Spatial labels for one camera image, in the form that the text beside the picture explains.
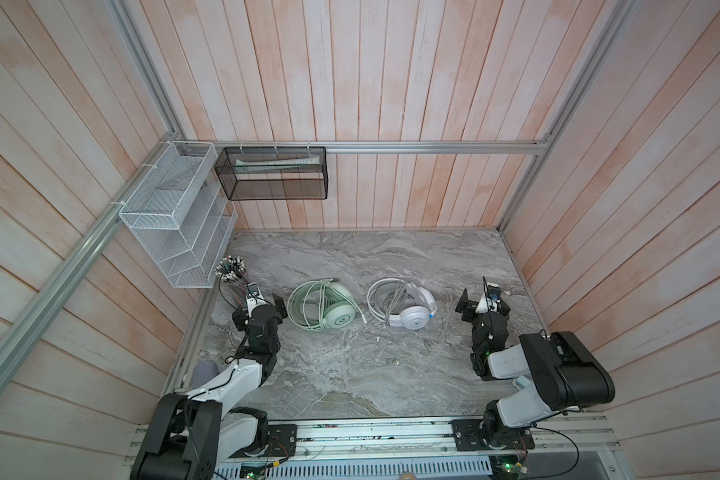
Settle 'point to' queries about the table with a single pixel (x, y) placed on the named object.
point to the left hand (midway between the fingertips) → (262, 303)
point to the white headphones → (413, 312)
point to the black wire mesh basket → (274, 172)
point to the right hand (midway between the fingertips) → (484, 291)
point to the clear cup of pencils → (231, 268)
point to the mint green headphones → (321, 304)
